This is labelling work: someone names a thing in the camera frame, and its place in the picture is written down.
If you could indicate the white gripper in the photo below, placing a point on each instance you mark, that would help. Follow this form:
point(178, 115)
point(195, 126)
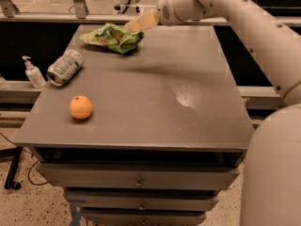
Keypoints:
point(166, 10)

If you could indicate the green rice chip bag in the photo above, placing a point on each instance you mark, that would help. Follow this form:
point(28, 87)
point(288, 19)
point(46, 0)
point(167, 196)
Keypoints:
point(113, 38)

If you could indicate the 7up soda can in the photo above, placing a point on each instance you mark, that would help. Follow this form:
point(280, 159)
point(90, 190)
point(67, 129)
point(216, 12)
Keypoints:
point(63, 69)

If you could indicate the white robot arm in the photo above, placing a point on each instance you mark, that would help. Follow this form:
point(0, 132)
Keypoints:
point(271, 192)

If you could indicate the metal window railing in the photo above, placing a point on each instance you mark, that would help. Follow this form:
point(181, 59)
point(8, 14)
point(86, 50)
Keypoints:
point(101, 11)

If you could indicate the orange fruit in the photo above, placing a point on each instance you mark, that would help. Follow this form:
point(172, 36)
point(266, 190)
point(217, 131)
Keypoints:
point(80, 107)

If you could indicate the grey drawer cabinet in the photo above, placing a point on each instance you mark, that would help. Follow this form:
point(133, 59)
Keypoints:
point(171, 103)

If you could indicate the white pump dispenser bottle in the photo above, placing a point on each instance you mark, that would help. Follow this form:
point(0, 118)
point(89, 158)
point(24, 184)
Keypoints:
point(33, 73)

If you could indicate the top grey drawer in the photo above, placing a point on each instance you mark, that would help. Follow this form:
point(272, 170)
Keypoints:
point(140, 177)

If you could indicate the grey drawer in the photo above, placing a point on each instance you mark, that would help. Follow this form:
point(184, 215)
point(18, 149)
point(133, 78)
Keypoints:
point(141, 200)
point(143, 217)
point(140, 177)

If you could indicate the middle grey drawer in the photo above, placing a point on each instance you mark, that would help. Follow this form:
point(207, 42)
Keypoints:
point(141, 200)

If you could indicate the black stand leg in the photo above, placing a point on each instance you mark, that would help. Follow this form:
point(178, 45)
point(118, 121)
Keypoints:
point(14, 155)

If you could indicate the bottom grey drawer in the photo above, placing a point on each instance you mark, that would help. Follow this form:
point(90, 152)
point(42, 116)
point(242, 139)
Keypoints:
point(143, 217)

